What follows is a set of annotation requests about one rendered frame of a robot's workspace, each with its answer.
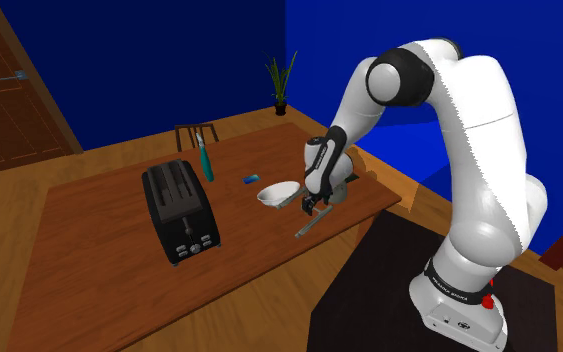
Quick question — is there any grey long utensil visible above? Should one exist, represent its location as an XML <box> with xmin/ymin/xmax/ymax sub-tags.
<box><xmin>293</xmin><ymin>204</ymin><xmax>335</xmax><ymax>240</ymax></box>

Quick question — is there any grey thin utensil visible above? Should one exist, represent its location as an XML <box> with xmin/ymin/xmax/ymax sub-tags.
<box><xmin>276</xmin><ymin>186</ymin><xmax>308</xmax><ymax>211</ymax></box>

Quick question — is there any white bowl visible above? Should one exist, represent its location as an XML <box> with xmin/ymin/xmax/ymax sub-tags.
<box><xmin>256</xmin><ymin>180</ymin><xmax>303</xmax><ymax>211</ymax></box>

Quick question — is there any dark robot stand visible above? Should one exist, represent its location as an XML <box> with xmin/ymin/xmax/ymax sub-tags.
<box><xmin>306</xmin><ymin>208</ymin><xmax>560</xmax><ymax>352</ymax></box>

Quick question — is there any green potted plant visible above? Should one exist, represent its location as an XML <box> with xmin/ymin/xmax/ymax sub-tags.
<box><xmin>263</xmin><ymin>49</ymin><xmax>299</xmax><ymax>118</ymax></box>

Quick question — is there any black toaster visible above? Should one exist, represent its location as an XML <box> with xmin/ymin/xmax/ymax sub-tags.
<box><xmin>140</xmin><ymin>158</ymin><xmax>223</xmax><ymax>268</ymax></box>

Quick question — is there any brown wooden chair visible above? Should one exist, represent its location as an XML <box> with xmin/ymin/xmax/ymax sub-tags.
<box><xmin>173</xmin><ymin>122</ymin><xmax>221</xmax><ymax>154</ymax></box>

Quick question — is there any brown wooden table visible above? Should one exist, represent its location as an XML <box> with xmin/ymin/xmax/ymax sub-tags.
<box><xmin>6</xmin><ymin>121</ymin><xmax>403</xmax><ymax>352</ymax></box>

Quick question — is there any brown wooden door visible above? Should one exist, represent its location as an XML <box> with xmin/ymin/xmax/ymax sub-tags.
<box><xmin>0</xmin><ymin>0</ymin><xmax>85</xmax><ymax>180</ymax></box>

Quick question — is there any teal handled kitchen tool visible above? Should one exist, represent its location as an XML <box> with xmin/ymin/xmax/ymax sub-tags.
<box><xmin>194</xmin><ymin>131</ymin><xmax>216</xmax><ymax>184</ymax></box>

